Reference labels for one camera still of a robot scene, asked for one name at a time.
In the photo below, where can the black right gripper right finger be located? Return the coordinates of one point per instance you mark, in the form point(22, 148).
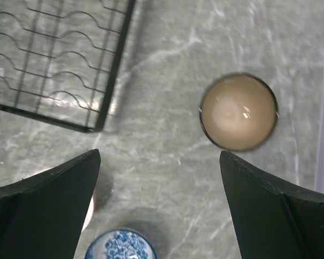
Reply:
point(272, 217)

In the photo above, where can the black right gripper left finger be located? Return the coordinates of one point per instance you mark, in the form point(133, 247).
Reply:
point(42, 216)

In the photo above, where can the blue white patterned bowl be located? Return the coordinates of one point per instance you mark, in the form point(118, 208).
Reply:
point(120, 243)

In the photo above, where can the black wire dish rack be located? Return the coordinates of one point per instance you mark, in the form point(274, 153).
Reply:
point(59, 60)

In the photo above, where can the brown interior dark bowl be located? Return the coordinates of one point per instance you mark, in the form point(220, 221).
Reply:
point(238, 112)

